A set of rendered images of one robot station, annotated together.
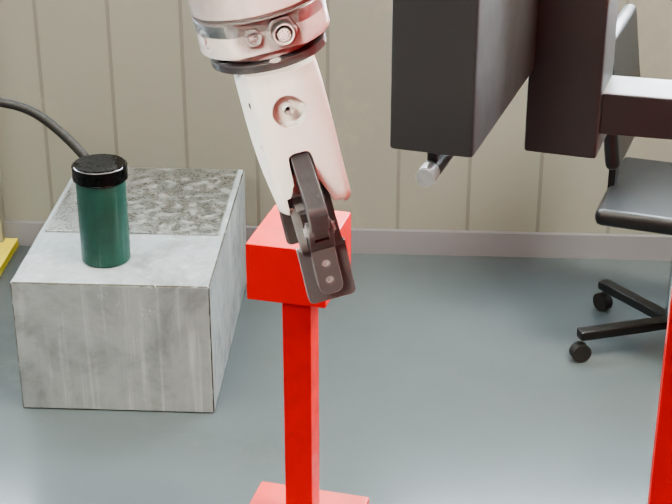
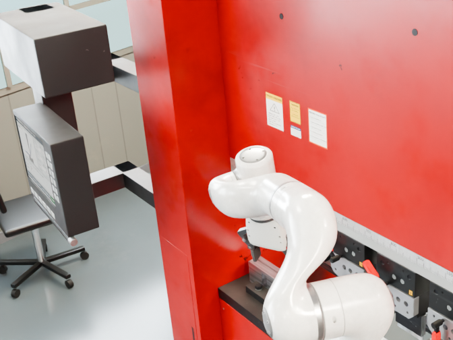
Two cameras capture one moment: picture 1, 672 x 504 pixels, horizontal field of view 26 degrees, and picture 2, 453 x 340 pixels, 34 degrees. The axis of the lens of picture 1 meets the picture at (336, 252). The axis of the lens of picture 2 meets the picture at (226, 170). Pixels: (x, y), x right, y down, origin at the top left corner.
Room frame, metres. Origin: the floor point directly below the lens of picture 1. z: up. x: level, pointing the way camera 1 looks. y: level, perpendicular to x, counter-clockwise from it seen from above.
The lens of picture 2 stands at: (-0.06, 1.19, 2.51)
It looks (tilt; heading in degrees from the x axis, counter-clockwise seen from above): 25 degrees down; 313
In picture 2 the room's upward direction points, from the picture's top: 5 degrees counter-clockwise
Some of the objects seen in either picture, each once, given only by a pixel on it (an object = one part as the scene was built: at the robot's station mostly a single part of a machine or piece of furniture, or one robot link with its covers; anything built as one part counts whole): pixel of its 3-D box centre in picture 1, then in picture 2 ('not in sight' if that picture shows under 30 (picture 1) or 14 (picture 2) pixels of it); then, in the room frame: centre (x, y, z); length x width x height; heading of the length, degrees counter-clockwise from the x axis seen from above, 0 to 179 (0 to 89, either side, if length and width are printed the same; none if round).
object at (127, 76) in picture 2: not in sight; (108, 78); (2.09, -0.52, 1.67); 0.40 x 0.24 x 0.07; 165
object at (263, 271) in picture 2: not in sight; (295, 296); (1.30, -0.59, 0.92); 0.50 x 0.06 x 0.10; 165
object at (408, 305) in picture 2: not in sight; (404, 280); (0.79, -0.46, 1.26); 0.15 x 0.09 x 0.17; 165
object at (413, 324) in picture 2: not in sight; (410, 320); (0.77, -0.45, 1.13); 0.10 x 0.02 x 0.10; 165
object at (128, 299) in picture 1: (111, 216); not in sight; (3.63, 0.61, 0.38); 0.78 x 0.64 x 0.75; 177
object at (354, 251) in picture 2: not in sight; (356, 253); (0.98, -0.51, 1.26); 0.15 x 0.09 x 0.17; 165
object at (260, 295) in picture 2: not in sight; (275, 303); (1.36, -0.55, 0.89); 0.30 x 0.05 x 0.03; 165
